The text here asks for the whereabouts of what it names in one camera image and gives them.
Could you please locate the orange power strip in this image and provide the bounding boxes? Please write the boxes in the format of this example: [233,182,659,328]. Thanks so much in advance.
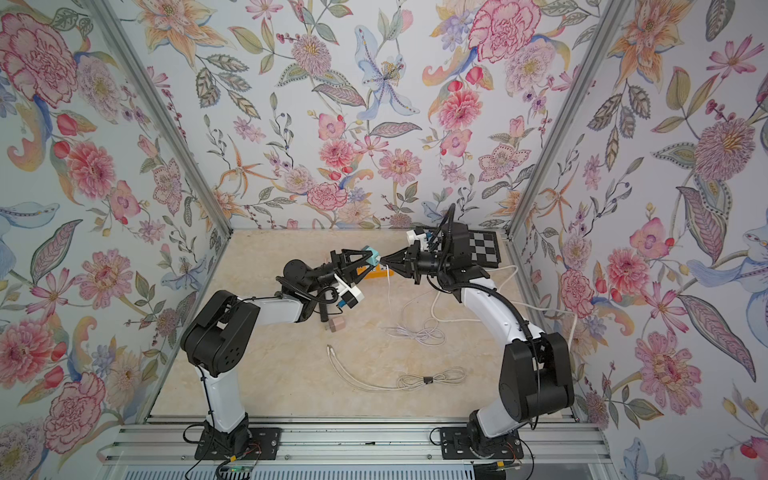
[354,265,394,281]

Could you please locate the pink charger adapter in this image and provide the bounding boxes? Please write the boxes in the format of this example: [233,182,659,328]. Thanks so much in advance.
[326,316,346,333]

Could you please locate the teal usb charger adapter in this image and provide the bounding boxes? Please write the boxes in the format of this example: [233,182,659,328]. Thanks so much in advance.
[364,246,381,266]

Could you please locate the black white checkerboard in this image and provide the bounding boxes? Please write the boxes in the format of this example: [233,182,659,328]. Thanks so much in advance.
[468,230,502,269]

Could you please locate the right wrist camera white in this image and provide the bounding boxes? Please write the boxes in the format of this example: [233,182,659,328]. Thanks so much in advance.
[406,227,440,252]

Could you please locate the aluminium front rail frame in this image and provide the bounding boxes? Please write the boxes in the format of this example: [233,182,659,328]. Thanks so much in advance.
[95,388,619,480]

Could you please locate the white usb charging cable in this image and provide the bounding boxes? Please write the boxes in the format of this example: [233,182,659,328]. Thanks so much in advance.
[377,263,466,347]

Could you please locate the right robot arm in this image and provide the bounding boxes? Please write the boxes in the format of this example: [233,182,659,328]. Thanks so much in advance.
[380,208,575,458]

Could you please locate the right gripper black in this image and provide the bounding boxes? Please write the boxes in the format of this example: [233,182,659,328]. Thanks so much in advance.
[384,244,454,287]

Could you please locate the black electric toothbrush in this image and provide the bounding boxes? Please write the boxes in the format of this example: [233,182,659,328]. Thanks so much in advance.
[318,292,332,323]

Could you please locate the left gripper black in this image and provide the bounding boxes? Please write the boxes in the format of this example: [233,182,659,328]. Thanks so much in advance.
[302,254,375,297]

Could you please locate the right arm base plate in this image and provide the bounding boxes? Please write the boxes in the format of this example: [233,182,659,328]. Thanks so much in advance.
[430,427,525,461]

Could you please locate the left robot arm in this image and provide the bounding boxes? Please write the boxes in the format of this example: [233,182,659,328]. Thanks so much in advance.
[181,247,380,460]

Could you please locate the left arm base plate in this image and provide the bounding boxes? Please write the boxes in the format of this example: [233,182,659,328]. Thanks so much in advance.
[194,426,283,461]

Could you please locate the beige bundled cable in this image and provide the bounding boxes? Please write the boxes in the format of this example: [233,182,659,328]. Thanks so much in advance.
[326,344,468,393]

